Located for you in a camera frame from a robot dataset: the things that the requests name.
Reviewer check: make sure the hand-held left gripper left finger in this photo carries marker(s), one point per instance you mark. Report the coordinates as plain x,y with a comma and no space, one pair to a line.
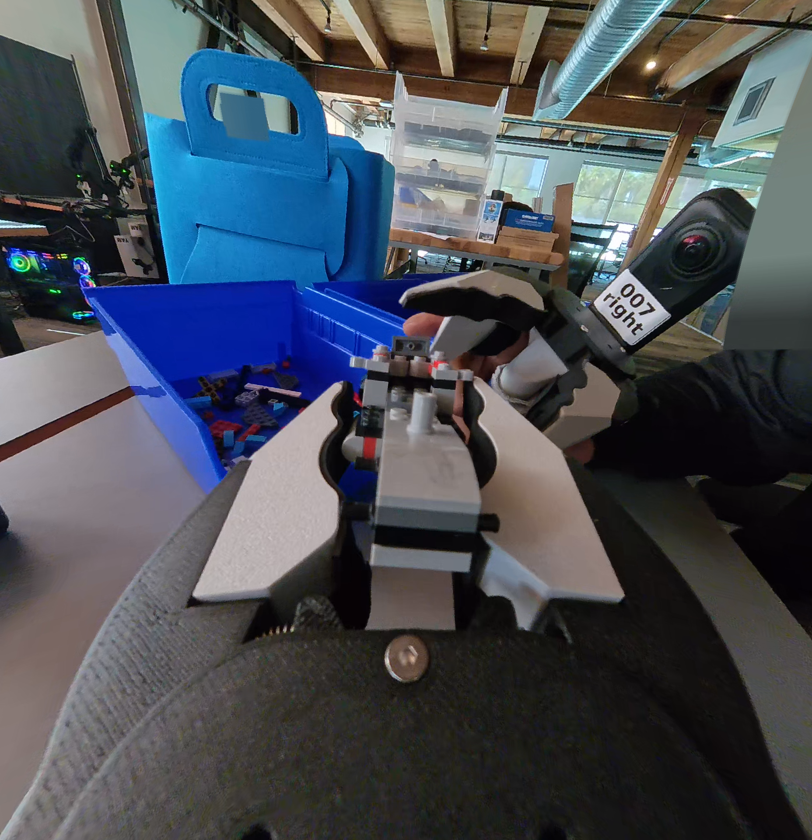
275,526

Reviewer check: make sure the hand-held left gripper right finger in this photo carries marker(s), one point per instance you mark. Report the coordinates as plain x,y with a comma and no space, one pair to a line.
550,526

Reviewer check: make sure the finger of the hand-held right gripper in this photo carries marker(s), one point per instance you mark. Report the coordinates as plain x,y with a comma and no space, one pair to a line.
484,292
462,335

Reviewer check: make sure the pile of toy bricks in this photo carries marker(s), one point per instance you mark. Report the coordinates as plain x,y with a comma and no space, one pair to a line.
248,406

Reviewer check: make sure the grey toy brick vehicle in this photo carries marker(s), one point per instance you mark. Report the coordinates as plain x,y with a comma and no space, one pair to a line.
425,485

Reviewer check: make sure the blue plastic bin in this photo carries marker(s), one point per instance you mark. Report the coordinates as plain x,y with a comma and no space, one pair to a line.
182,335
359,298

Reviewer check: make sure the grey desk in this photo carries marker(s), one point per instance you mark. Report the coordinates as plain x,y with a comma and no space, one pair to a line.
71,537

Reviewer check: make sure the person's right hand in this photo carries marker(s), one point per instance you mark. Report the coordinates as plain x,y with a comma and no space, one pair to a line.
484,366

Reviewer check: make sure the black office chair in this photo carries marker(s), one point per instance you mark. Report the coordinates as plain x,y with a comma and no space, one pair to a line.
590,249

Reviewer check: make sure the blue product box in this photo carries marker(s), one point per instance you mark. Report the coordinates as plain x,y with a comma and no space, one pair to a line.
524,219

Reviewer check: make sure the clear plastic drawer stack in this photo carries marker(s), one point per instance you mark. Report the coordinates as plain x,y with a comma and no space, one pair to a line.
445,164

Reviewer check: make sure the blue felt bag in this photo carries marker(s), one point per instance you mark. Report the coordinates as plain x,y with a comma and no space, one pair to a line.
248,197

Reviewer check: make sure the rainbow-lit computer case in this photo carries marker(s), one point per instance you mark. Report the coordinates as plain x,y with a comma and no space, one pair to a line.
44,275

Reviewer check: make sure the black-legged table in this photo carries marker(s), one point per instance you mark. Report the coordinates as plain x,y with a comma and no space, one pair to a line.
12,223

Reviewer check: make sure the silver air duct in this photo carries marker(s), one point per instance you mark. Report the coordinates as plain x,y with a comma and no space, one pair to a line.
597,53

